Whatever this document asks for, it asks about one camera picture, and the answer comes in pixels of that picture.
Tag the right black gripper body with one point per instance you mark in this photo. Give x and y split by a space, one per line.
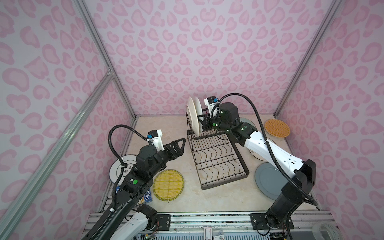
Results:
211 123

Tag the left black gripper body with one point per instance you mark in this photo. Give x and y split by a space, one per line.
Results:
167 155

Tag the star plate yellow rim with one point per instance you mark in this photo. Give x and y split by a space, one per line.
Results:
193 116

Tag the white plate orange sunburst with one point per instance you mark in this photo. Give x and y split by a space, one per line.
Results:
199 110

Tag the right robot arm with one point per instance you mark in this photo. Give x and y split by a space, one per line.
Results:
300 175

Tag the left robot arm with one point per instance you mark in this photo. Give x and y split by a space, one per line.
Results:
136 183

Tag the green woven bamboo tray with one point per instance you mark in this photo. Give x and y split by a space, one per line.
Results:
168 185

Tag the pale blue flower plate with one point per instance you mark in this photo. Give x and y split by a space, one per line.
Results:
247 121

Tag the white plate black rings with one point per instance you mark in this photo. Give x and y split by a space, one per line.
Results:
118 168

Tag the white plate small drawings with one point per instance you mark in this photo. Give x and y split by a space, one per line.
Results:
255 153

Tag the orange woven tray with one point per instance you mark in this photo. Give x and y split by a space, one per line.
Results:
277 128

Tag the grey blue plate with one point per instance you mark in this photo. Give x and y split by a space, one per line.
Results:
269 180

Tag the white tape roll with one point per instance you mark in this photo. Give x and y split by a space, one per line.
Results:
326 231

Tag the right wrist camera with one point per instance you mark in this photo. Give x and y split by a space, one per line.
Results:
212 103

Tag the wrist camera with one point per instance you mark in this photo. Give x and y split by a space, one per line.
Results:
212 103
154 138

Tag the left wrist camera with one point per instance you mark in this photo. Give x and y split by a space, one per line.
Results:
154 138

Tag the black wire dish rack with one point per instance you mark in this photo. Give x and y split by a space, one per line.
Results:
217 159

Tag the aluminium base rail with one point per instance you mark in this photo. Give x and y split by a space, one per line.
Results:
225 226

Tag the aluminium frame left post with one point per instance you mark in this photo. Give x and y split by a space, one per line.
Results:
91 26

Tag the aluminium frame post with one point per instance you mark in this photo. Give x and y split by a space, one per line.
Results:
314 43
91 26

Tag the aluminium frame right post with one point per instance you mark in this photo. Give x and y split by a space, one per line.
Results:
314 43

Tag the aluminium frame left diagonal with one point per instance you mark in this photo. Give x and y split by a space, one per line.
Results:
21 204

